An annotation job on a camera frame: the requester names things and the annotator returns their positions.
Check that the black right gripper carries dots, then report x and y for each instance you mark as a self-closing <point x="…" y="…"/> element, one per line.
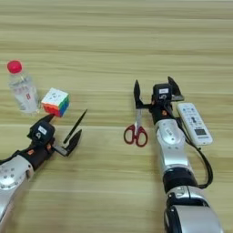
<point x="160" y="112"/>

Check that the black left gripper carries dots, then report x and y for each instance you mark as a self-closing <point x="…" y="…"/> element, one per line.
<point x="41" y="154"/>

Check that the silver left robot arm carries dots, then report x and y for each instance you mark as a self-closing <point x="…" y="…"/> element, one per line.
<point x="12" y="182"/>

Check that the clear bottle with red cap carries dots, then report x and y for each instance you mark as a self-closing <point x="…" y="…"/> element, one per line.
<point x="23" y="89"/>

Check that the black pen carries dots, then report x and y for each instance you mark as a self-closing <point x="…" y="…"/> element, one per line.
<point x="75" y="125"/>

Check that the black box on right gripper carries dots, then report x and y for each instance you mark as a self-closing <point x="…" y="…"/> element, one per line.
<point x="162" y="92"/>

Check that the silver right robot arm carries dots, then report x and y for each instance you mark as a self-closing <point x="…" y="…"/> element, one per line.
<point x="174" y="151"/>

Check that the colourful puzzle cube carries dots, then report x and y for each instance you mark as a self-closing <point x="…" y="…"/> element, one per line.
<point x="56" y="101"/>

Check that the white remote control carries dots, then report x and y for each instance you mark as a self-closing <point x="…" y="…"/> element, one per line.
<point x="194" y="121"/>

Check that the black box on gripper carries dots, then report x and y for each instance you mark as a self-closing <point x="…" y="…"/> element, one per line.
<point x="162" y="92"/>
<point x="42" y="133"/>

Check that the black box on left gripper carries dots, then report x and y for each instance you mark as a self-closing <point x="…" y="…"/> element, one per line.
<point x="42" y="133"/>

